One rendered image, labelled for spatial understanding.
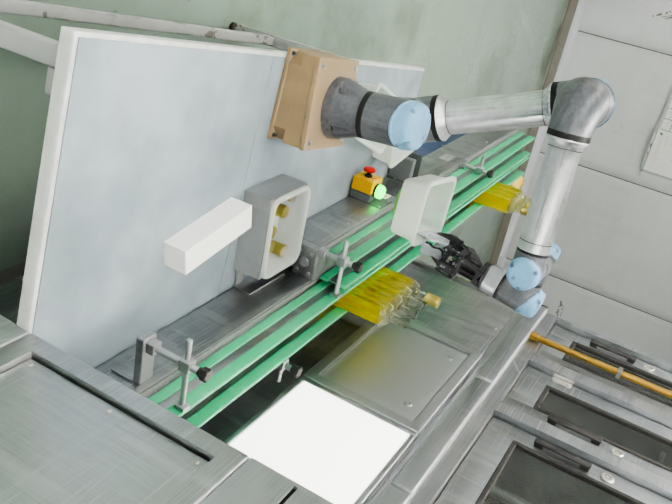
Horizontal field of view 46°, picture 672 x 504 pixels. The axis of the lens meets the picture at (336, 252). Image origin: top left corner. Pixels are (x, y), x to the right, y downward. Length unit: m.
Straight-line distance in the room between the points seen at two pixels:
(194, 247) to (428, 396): 0.78
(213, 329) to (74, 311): 0.40
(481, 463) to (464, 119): 0.85
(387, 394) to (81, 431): 0.98
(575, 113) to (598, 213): 6.39
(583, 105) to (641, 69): 6.04
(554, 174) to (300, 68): 0.63
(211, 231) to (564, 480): 1.06
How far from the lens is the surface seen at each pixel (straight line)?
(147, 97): 1.54
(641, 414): 2.48
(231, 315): 1.94
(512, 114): 1.94
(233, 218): 1.81
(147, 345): 1.63
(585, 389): 2.48
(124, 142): 1.53
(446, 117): 1.98
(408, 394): 2.12
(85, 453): 1.30
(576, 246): 8.30
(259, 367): 1.93
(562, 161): 1.79
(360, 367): 2.17
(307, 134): 1.88
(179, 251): 1.71
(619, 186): 8.04
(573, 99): 1.79
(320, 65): 1.87
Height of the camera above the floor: 1.71
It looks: 22 degrees down
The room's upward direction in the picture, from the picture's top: 113 degrees clockwise
